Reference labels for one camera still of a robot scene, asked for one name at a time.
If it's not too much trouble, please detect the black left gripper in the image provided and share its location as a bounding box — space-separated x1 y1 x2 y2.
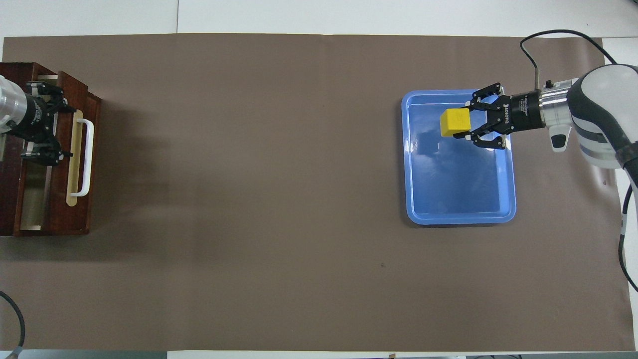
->
20 81 78 167

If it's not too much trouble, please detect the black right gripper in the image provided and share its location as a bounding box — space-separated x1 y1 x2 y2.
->
461 82 545 150

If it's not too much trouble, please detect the yellow cube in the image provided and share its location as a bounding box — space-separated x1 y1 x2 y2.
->
440 108 472 138

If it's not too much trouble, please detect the white drawer handle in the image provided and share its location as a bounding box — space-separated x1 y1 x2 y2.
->
70 119 94 197

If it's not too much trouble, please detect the wooden drawer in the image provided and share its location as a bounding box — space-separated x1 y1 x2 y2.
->
20 71 102 235

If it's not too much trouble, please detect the blue plastic tray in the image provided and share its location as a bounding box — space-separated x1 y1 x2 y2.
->
401 89 517 225

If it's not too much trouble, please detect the dark wooden cabinet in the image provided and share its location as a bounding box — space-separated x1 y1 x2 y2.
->
0 62 103 237

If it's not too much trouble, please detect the brown table mat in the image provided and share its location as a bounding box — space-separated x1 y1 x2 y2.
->
0 33 630 352

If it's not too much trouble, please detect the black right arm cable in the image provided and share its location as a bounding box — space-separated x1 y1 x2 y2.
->
520 29 638 292

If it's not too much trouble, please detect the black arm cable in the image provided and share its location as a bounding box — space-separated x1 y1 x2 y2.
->
0 291 25 352
520 29 638 292

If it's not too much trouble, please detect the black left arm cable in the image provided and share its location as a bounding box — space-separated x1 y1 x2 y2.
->
0 291 25 352

